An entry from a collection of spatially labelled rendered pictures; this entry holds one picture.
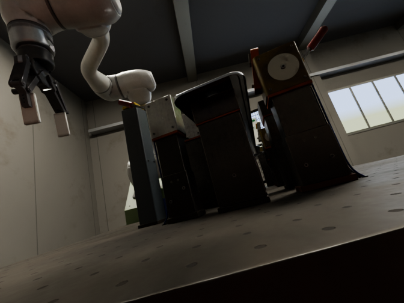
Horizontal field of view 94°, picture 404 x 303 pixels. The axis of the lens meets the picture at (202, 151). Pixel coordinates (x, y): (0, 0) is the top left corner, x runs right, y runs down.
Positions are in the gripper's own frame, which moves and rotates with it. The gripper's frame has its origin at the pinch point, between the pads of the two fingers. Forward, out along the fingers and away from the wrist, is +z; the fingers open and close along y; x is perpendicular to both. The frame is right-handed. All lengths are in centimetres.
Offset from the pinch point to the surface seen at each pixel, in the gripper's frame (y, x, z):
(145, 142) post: 17.9, -21.1, 5.8
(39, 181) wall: 247, 138, -14
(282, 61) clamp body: -15, -60, -1
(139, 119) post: 18.4, -20.9, -3.3
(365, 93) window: 254, -472, -41
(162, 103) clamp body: 1.6, -29.5, -1.6
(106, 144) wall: 376, 77, -74
